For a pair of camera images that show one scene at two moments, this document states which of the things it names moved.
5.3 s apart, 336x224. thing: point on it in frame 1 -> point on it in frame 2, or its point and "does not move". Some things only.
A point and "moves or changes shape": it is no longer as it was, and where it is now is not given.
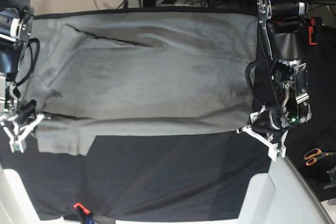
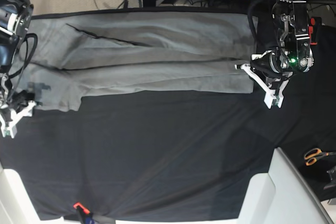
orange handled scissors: [311, 156] does not move
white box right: [282, 196] does not move
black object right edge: [332, 175] does not move
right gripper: [290, 100] -> [290, 27]
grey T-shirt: [100, 75] moves or changes shape
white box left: [16, 206] does not move
